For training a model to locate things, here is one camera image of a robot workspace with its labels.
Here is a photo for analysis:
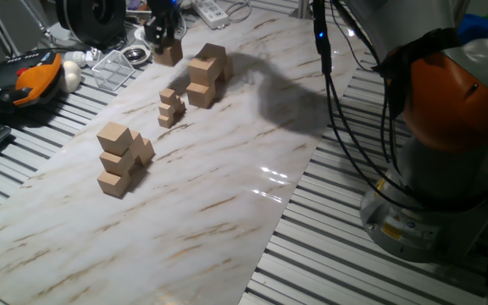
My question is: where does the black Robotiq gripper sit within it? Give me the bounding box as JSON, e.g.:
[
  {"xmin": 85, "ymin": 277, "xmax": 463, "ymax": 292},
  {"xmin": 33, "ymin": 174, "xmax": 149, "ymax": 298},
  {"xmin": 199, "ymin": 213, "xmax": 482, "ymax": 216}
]
[{"xmin": 143, "ymin": 0, "xmax": 182, "ymax": 47}]

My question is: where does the large wooden cube block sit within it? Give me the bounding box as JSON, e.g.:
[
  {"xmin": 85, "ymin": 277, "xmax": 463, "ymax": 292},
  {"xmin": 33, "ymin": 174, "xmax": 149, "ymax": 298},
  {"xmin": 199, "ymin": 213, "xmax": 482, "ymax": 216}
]
[
  {"xmin": 187, "ymin": 57, "xmax": 222, "ymax": 86},
  {"xmin": 186, "ymin": 81, "xmax": 217, "ymax": 109},
  {"xmin": 196, "ymin": 42, "xmax": 229, "ymax": 71},
  {"xmin": 153, "ymin": 36, "xmax": 184, "ymax": 68},
  {"xmin": 219, "ymin": 54, "xmax": 236, "ymax": 84}
]

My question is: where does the metal bowl with white rim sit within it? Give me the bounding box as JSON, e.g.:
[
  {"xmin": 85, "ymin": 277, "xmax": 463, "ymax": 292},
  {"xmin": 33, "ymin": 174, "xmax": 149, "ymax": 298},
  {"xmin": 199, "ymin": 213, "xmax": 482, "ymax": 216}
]
[{"xmin": 120, "ymin": 44, "xmax": 154, "ymax": 67}]

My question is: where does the white power strip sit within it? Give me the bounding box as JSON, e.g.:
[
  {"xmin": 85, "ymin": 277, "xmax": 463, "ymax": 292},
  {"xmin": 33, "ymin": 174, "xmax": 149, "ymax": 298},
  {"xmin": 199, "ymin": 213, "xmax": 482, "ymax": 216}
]
[{"xmin": 191, "ymin": 0, "xmax": 231, "ymax": 31}]

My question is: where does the clear gridded plastic box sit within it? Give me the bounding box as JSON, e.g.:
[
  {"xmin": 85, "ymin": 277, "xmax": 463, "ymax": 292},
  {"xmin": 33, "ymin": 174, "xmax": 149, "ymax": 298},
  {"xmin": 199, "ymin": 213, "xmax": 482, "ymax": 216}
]
[{"xmin": 91, "ymin": 49, "xmax": 136, "ymax": 92}]

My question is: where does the black filament spool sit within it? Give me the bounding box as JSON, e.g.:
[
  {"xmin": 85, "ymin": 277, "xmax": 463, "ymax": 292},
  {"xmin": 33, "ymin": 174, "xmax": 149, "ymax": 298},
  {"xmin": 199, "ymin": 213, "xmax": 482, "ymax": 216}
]
[{"xmin": 54, "ymin": 0, "xmax": 127, "ymax": 50}]

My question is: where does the white power adapter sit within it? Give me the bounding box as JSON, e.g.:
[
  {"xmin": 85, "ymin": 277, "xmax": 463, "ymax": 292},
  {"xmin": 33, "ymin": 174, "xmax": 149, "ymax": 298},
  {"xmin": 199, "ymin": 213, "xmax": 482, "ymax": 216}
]
[{"xmin": 64, "ymin": 47, "xmax": 103, "ymax": 69}]

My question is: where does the white egg shaped object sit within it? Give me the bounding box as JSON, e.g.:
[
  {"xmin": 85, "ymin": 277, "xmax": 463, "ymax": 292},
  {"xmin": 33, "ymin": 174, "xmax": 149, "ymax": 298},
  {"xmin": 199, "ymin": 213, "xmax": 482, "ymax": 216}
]
[{"xmin": 60, "ymin": 60, "xmax": 83, "ymax": 94}]

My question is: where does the medium wooden cube block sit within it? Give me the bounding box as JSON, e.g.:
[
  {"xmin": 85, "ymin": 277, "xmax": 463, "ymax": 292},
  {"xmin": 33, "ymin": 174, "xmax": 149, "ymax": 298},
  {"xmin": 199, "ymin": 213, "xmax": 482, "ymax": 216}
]
[
  {"xmin": 97, "ymin": 169, "xmax": 132, "ymax": 199},
  {"xmin": 99, "ymin": 148, "xmax": 136, "ymax": 177},
  {"xmin": 136, "ymin": 137, "xmax": 157, "ymax": 167},
  {"xmin": 129, "ymin": 130, "xmax": 147, "ymax": 158},
  {"xmin": 96, "ymin": 121, "xmax": 134, "ymax": 157}
]

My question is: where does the thin metal stand leg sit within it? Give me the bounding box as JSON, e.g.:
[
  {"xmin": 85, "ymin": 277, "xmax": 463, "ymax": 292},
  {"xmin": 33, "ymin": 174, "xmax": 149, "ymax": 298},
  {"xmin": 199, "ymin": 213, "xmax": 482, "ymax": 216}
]
[{"xmin": 17, "ymin": 0, "xmax": 58, "ymax": 48}]

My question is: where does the black orange teach pendant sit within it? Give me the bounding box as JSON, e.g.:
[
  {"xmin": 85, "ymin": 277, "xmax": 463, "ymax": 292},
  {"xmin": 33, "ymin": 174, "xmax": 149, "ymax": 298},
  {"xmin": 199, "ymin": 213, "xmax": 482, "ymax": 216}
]
[{"xmin": 0, "ymin": 49, "xmax": 64, "ymax": 115}]

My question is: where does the marble pattern table mat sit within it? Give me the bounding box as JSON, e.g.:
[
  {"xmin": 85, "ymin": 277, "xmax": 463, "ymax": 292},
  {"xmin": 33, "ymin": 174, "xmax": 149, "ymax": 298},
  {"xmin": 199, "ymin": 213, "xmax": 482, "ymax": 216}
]
[{"xmin": 0, "ymin": 7, "xmax": 366, "ymax": 305}]

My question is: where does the blue bag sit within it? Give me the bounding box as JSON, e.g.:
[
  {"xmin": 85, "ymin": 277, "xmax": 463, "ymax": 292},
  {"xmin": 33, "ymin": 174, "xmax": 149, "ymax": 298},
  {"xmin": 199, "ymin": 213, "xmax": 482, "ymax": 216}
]
[{"xmin": 457, "ymin": 12, "xmax": 488, "ymax": 43}]

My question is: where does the aluminium frame post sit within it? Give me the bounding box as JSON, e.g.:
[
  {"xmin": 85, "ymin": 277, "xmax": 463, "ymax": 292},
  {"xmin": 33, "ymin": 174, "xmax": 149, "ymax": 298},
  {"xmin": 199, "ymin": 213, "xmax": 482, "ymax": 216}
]
[{"xmin": 289, "ymin": 0, "xmax": 315, "ymax": 21}]

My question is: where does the black cable with blue light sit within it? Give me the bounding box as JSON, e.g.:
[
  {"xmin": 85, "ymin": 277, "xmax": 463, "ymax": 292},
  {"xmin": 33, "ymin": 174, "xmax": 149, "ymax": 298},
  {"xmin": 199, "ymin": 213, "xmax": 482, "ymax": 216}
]
[{"xmin": 310, "ymin": 0, "xmax": 488, "ymax": 213}]

